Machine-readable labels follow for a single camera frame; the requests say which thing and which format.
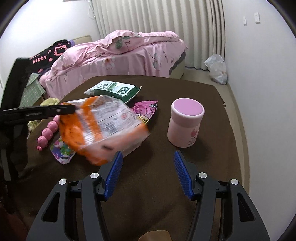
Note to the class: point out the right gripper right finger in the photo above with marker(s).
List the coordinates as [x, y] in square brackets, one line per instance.
[239, 219]

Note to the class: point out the white plastic bag on floor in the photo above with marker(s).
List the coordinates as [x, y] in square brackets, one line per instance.
[217, 67]

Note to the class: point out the green white milk carton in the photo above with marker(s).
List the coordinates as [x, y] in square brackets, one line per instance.
[122, 91]

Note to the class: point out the yellow bag lined trash bin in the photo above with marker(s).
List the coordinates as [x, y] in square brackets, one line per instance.
[47, 102]

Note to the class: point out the black hello kitty pillow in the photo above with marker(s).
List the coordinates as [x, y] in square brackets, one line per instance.
[45, 59]

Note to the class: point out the colourful cartoon snack packet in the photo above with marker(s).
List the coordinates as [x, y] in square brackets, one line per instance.
[61, 151]

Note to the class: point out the orange clear plastic bag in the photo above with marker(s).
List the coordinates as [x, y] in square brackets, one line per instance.
[99, 127]

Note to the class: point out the bed with pink floral sheet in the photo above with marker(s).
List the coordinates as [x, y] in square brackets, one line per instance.
[152, 60]

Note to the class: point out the pink floral duvet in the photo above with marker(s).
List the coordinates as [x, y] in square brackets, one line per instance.
[117, 42]

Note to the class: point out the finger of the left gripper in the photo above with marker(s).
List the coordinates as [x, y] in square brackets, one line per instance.
[31, 112]

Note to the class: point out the beige headboard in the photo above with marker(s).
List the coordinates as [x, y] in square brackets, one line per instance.
[84, 39]

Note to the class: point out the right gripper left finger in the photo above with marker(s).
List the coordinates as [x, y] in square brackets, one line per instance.
[56, 219]

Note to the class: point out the pink caterpillar toy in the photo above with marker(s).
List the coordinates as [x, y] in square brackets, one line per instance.
[47, 133]

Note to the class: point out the white wall socket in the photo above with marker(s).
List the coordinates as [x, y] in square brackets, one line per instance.
[257, 18]

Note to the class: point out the white striped curtain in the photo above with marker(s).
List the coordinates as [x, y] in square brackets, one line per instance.
[200, 24]

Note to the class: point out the pink yellow snack packet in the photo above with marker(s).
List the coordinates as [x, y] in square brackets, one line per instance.
[145, 109]

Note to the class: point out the person's right hand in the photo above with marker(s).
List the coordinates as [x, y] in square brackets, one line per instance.
[157, 235]

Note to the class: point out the green checked cloth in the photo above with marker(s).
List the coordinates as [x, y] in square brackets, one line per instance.
[32, 92]

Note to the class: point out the pink cylindrical jar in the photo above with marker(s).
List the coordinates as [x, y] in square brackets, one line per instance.
[185, 121]

